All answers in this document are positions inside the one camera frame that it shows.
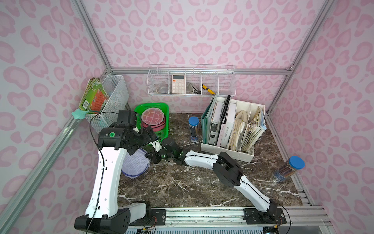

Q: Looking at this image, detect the purple mesh laundry bag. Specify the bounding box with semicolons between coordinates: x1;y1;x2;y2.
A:
121;148;150;178

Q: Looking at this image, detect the pink mesh laundry bag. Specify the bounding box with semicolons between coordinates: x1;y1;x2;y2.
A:
141;108;166;132

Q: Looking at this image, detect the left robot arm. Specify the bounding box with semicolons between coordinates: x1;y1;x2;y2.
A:
74;110;158;234

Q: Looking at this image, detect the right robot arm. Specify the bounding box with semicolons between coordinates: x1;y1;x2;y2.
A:
146;137;278;217

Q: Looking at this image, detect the green plastic basket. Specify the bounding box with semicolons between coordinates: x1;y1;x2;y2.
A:
135;102;169;140

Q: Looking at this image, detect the blue lid pencil jar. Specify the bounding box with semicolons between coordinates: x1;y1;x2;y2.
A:
188;117;200;142

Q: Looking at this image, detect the green folder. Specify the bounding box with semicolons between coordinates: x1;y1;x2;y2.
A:
201;94;218;144

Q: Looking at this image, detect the green red booklet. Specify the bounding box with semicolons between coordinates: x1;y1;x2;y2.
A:
79;78;110;114

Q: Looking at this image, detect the clear tape roll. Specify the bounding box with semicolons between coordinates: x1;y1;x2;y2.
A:
156;85;168;94

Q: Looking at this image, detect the pink white book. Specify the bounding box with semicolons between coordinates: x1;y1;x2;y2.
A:
217;102;237;148

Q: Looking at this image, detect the mint green star hook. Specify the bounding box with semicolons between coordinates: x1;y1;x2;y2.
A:
72;108;89;120

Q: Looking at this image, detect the black binder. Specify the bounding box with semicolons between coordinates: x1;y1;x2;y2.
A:
215;95;231;147

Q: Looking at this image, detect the white calculator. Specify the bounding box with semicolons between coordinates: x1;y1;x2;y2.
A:
171;74;186;94

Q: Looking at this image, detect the yellow black utility knife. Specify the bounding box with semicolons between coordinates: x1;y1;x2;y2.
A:
202;84;215;95

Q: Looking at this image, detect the white file organizer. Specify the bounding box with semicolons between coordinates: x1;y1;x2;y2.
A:
201;96;267;162

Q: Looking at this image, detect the beige paper stack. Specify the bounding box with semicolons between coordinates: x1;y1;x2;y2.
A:
227;110;248;152

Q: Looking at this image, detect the blue lid jar right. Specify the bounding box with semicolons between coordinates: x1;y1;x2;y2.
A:
273;156;305;182

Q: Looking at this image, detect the white mesh wall basket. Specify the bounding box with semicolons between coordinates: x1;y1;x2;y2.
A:
85;75;129;133

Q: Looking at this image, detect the white wire wall shelf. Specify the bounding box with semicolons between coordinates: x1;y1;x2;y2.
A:
147;63;237;96

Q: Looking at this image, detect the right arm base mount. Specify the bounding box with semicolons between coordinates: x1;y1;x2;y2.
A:
243;204;287;225

